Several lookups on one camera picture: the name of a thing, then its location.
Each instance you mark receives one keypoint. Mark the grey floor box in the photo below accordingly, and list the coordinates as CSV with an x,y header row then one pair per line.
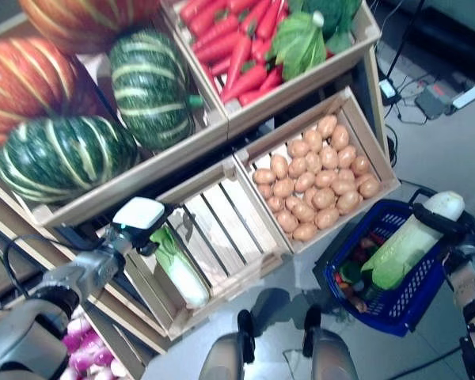
x,y
433,101

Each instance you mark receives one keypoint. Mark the black robot foot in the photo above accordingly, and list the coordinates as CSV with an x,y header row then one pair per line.
x,y
312,324
245,332

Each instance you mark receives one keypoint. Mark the blue plastic shopping basket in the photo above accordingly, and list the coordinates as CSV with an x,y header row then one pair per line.
x,y
411,301

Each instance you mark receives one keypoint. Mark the black robot left foot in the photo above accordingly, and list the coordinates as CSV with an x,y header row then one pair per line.
x,y
245,332

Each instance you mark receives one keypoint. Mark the black tripod pole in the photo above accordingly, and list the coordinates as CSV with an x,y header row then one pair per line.
x,y
403,43

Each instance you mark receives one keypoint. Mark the wooden potato crate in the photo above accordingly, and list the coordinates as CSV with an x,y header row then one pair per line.
x,y
386,174

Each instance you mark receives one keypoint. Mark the napa cabbage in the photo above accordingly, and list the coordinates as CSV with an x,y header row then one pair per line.
x,y
400,249
186,277

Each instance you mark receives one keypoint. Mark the tan brown potato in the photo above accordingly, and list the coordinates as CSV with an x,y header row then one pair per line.
x,y
297,167
302,211
305,231
346,175
283,188
339,136
310,196
347,202
287,219
265,191
346,156
324,198
293,202
327,126
360,165
313,140
264,176
305,181
312,162
326,217
342,186
325,179
279,166
298,148
275,204
328,157
369,188

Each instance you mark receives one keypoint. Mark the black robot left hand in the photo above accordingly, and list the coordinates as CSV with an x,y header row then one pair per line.
x,y
152,243

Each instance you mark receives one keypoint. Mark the wooden display stand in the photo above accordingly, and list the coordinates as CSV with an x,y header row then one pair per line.
x,y
376,99

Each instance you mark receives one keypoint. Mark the white power adapter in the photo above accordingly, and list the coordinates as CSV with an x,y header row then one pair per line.
x,y
388,89

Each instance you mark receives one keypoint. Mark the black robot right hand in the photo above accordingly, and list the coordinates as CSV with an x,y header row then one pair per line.
x,y
451,231

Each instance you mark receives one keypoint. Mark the purple white turnip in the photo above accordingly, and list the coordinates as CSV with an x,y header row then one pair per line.
x,y
73,340
97,355
79,325
77,363

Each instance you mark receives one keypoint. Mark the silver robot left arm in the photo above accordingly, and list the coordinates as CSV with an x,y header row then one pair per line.
x,y
87,265

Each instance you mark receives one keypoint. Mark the wooden slatted crate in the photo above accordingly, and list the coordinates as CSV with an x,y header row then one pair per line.
x,y
235,225

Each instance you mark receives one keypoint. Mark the green striped pumpkin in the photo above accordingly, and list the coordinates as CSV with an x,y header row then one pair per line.
x,y
63,158
150,87

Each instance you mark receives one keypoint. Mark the wooden carrot crate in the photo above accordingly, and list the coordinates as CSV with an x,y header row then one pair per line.
x,y
301,85

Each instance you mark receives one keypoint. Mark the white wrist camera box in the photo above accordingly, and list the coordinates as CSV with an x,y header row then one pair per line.
x,y
138,213

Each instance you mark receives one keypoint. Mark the green bell pepper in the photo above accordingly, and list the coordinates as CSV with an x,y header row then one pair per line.
x,y
350,273

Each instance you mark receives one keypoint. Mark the white desk leg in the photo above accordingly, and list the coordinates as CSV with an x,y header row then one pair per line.
x,y
473,95

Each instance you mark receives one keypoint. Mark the orange striped pumpkin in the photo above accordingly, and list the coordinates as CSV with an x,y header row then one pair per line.
x,y
87,20
23,87

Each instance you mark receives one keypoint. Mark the black robot right foot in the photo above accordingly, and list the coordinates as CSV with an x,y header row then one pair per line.
x,y
312,324

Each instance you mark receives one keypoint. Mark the dark green broccoli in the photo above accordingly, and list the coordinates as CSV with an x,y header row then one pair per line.
x,y
332,16

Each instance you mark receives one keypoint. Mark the green leafy round cabbage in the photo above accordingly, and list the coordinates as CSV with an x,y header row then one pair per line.
x,y
301,47

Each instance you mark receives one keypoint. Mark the wooden pumpkin crate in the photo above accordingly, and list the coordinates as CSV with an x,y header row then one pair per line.
x,y
150,174

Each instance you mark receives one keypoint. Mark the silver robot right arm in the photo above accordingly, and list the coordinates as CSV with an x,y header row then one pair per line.
x,y
471,277

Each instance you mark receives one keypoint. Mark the purple onions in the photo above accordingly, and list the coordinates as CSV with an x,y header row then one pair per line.
x,y
130,348

